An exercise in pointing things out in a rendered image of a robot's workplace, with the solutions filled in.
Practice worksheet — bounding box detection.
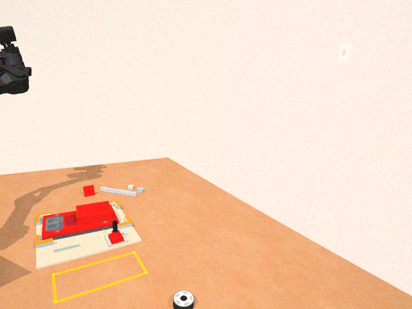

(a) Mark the yellow rectangular outline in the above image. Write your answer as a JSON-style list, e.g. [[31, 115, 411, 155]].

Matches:
[[52, 251, 148, 304]]

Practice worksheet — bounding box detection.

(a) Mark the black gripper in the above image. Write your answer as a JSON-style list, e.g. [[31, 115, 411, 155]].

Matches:
[[0, 26, 23, 63]]

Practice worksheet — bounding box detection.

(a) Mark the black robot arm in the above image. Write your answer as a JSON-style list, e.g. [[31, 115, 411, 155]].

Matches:
[[0, 49, 32, 95]]

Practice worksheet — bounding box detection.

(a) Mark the small red block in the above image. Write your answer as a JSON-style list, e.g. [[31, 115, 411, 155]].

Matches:
[[83, 185, 95, 197]]

